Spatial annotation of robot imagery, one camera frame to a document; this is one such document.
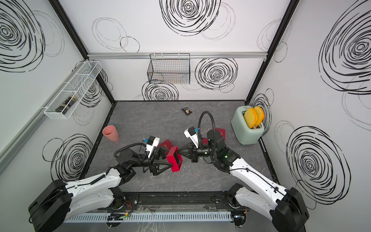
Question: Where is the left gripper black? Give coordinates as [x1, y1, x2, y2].
[129, 146, 174, 177]

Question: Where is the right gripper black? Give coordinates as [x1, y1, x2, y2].
[177, 141, 218, 163]

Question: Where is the red jewelry box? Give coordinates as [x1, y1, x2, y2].
[166, 147, 183, 173]
[159, 140, 174, 149]

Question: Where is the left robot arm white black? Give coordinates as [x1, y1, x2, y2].
[28, 143, 173, 232]

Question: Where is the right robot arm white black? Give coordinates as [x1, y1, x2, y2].
[182, 111, 310, 232]

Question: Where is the small black snack packet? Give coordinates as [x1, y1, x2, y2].
[181, 107, 192, 116]

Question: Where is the mint green toaster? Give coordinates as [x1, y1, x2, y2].
[231, 106, 265, 145]

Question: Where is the pink plastic cup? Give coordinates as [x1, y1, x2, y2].
[102, 125, 119, 142]

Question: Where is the yellow toast slice front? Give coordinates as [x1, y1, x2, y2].
[244, 108, 258, 129]

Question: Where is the orange toast slice back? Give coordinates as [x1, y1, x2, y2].
[254, 106, 265, 127]

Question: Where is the dark bottle on shelf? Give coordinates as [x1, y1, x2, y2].
[55, 95, 77, 115]

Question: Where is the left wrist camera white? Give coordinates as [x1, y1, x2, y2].
[144, 136, 160, 159]

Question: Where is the black wire wall basket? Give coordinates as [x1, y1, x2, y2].
[147, 53, 191, 85]

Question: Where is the white slotted cable duct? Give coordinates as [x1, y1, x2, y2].
[66, 211, 233, 223]

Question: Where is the white wire wall shelf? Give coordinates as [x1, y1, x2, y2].
[44, 61, 102, 119]

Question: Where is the black vertical frame post right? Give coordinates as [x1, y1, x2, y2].
[244, 0, 300, 105]

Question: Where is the black vertical frame post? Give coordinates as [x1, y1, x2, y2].
[48, 0, 116, 105]
[244, 0, 300, 105]

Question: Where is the black vertical frame post left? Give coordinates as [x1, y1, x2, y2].
[48, 0, 116, 105]

